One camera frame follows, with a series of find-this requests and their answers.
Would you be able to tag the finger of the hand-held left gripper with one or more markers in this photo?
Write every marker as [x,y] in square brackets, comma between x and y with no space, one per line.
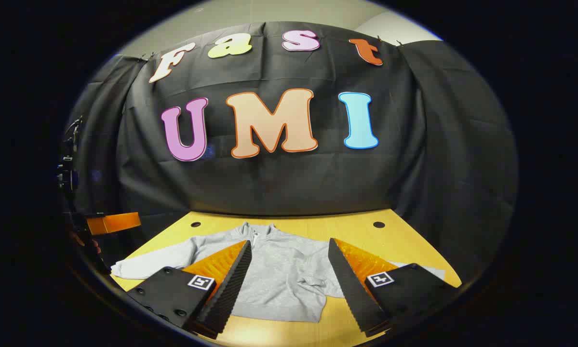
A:
[117,223]

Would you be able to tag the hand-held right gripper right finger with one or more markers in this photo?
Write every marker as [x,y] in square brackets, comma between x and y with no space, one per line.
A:
[354,294]

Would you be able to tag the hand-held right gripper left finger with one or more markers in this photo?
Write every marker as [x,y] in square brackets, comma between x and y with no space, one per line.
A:
[231,289]

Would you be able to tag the black backdrop cloth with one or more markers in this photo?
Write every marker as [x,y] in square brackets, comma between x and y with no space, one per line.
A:
[293,183]

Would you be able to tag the grey sweatshirt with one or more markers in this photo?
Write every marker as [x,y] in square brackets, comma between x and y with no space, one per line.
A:
[288,274]

